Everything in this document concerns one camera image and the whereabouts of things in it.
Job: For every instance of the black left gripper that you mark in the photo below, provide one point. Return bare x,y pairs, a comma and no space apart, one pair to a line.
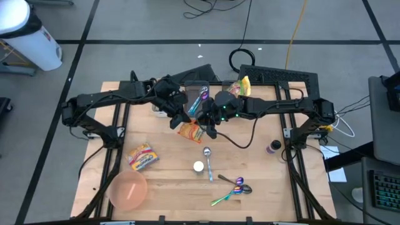
176,101

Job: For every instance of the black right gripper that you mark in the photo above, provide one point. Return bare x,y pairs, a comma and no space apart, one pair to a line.
210,114

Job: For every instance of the orange Maruchan ramen packet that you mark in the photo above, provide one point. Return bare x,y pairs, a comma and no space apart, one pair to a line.
190,132

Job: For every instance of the teal plastic spoon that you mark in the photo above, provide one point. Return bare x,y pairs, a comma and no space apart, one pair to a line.
193,107

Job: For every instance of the purple iridescent spoon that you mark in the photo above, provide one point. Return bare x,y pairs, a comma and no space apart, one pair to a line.
204,95

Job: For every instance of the yellow blue Maruchan ramen packet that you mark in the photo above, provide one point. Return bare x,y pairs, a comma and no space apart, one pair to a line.
143,157

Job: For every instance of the dark purple spoon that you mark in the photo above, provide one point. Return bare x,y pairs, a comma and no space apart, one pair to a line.
239,180

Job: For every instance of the purple jar black lid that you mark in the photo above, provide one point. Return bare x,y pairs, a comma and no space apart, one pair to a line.
275,145

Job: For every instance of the rainbow iridescent spoon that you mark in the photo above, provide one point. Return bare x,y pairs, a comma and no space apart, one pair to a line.
237,189

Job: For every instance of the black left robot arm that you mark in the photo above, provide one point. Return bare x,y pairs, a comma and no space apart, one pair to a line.
103,98

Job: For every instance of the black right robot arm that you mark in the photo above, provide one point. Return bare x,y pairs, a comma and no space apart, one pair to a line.
281,104

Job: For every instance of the white plastic bin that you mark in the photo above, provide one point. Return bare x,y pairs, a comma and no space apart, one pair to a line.
159,113

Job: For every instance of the grey plastic bin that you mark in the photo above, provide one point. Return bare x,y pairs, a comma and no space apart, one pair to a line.
190,87
225,84

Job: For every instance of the white round cap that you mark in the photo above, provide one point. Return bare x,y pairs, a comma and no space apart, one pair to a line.
198,166

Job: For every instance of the black wedge panel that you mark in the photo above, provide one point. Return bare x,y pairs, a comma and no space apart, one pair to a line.
200,73

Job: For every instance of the black perforated metal case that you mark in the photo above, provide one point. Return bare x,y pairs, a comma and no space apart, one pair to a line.
281,75

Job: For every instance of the pink translucent bowl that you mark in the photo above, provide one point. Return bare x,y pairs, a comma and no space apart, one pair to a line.
125,192

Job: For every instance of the black table clip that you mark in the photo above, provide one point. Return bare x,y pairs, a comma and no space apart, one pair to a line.
161,219
249,220

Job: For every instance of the white paper sheet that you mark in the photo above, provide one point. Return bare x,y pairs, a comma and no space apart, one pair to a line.
336,175

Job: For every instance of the white trash can black bag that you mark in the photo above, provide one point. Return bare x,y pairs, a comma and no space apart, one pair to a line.
34,47

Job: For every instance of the white computer mouse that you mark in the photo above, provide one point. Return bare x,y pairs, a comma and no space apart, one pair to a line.
357,194

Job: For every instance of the grey desk foot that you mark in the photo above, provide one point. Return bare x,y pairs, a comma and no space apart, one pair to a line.
18,70

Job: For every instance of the grey monitor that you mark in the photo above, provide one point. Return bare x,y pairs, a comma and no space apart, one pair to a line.
386,125

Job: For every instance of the black computer box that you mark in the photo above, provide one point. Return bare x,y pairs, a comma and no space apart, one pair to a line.
393,93

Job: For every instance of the backlit keyboard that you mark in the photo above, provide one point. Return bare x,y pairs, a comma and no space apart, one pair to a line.
386,190

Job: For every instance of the white metal bracket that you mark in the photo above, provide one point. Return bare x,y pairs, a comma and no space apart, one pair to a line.
290,223
117,223

